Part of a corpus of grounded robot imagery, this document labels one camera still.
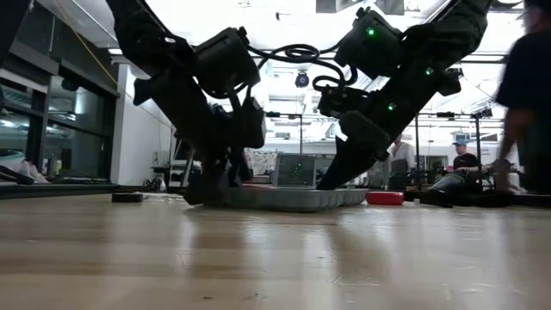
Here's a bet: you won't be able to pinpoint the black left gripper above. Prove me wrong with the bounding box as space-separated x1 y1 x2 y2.
183 107 252 207

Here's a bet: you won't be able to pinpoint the black background rig frame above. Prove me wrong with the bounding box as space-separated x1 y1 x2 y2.
266 110 303 156
414 110 494 190

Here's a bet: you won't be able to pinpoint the black work gloves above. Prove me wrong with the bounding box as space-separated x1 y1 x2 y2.
413 171 516 208

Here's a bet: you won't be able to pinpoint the white stepladder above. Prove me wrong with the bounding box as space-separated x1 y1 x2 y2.
170 146 195 189

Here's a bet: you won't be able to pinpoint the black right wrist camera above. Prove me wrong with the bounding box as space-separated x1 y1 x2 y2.
317 84 369 118

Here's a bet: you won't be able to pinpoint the white printed poster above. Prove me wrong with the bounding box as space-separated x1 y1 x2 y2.
247 149 276 176

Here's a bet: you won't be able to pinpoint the grey plastic tool case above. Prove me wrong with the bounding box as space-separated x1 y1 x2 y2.
183 183 370 213

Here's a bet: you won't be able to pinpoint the black right camera cable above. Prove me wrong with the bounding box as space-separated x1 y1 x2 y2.
312 40 361 94

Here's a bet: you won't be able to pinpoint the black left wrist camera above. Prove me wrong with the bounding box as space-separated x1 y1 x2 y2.
240 96 268 150

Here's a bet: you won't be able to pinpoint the dark tape roll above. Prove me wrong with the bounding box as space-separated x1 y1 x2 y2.
111 192 144 204

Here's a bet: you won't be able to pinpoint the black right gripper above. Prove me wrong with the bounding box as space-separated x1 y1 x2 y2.
315 77 436 191

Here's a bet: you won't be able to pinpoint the person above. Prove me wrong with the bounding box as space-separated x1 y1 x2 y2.
386 133 417 191
451 138 480 171
493 0 551 195

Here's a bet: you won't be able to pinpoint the red plastic box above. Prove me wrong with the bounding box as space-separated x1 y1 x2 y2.
365 191 406 207

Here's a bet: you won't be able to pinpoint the white cloth bundle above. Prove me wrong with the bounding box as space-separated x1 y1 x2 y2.
0 150 49 185

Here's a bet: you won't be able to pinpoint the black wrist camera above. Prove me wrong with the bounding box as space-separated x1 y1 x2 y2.
317 84 369 118
240 96 268 150

